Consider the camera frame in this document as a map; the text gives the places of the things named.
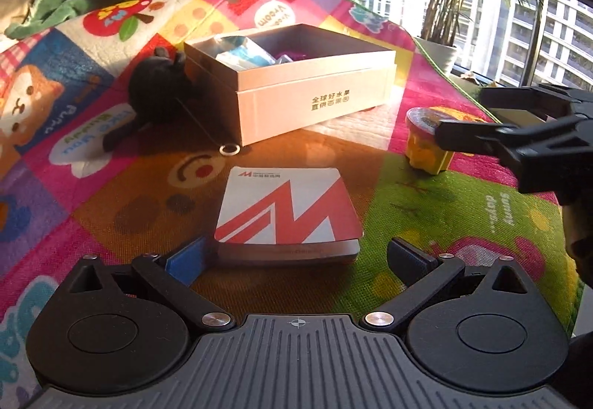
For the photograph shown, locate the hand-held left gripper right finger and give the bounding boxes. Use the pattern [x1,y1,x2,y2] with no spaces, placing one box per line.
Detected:
[360,237,533,329]

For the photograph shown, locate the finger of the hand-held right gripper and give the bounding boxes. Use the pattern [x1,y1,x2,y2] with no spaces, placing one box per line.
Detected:
[434,119,520,156]
[478,85,574,114]

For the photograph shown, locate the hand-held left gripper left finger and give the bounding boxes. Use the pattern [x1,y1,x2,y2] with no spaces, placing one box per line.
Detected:
[67,235,237,330]

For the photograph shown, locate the yellow jelly cup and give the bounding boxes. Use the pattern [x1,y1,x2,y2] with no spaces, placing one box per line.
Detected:
[405,107,457,174]

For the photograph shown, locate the white and red card box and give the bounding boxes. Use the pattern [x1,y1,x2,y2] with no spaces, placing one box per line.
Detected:
[214,166,363,267]

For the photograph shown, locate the white cardboard box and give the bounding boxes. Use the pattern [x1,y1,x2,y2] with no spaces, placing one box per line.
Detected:
[184,23,398,147]

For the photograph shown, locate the black plush toy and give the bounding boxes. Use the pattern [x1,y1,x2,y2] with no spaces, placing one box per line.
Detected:
[103,46,201,153]

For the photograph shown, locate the colourful printed play mat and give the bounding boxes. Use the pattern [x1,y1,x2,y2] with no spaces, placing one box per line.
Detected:
[0,0,585,409]

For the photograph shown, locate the white plant pot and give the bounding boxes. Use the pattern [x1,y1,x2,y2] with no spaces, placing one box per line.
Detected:
[416,37,460,75]

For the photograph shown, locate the blue and white packet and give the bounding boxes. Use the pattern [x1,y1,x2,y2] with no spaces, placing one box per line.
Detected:
[214,35,279,67]

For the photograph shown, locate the green towel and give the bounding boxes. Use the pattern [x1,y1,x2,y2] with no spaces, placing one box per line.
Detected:
[4,0,94,40]

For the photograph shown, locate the beige pillow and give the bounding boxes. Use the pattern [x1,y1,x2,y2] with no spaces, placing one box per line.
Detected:
[0,0,37,35]

